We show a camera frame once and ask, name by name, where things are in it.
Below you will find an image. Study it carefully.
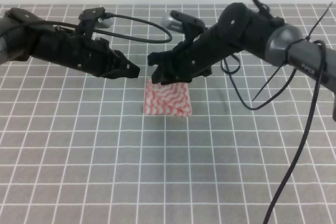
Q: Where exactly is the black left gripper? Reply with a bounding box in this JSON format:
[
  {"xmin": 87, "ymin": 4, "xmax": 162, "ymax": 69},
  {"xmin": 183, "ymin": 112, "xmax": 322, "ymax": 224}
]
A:
[{"xmin": 34, "ymin": 30, "xmax": 140, "ymax": 79}]

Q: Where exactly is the right black camera cable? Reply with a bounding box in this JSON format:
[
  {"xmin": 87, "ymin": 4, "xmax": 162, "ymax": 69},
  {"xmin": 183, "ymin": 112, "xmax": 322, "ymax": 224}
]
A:
[{"xmin": 220, "ymin": 3, "xmax": 334, "ymax": 224}]

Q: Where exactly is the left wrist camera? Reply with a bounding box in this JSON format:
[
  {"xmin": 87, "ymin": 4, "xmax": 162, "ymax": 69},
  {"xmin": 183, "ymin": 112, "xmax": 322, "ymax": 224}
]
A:
[{"xmin": 75, "ymin": 7, "xmax": 114, "ymax": 39}]

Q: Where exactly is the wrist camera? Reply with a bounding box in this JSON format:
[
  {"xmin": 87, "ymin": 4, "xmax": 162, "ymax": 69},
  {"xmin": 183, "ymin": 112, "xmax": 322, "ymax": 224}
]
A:
[
  {"xmin": 161, "ymin": 10, "xmax": 206, "ymax": 42},
  {"xmin": 75, "ymin": 7, "xmax": 114, "ymax": 39}
]

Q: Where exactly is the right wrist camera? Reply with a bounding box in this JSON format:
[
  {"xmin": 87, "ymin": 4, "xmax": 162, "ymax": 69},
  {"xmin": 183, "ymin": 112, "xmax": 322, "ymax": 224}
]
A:
[{"xmin": 161, "ymin": 10, "xmax": 206, "ymax": 42}]

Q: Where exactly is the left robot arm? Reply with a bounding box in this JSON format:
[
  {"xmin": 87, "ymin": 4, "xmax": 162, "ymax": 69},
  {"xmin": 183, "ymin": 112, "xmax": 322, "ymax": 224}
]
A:
[{"xmin": 1, "ymin": 7, "xmax": 140, "ymax": 79}]

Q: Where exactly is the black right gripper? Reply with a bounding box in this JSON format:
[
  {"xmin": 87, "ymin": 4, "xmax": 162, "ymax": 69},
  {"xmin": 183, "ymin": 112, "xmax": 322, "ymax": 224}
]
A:
[{"xmin": 147, "ymin": 39, "xmax": 212, "ymax": 84}]

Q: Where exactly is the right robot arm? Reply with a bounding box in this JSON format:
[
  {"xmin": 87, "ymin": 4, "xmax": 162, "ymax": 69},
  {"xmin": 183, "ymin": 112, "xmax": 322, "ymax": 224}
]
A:
[{"xmin": 148, "ymin": 0, "xmax": 335, "ymax": 91}]

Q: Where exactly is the pink wavy striped towel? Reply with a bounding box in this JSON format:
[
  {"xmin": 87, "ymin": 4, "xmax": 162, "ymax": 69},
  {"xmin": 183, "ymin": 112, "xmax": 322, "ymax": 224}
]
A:
[{"xmin": 143, "ymin": 78, "xmax": 192, "ymax": 117}]

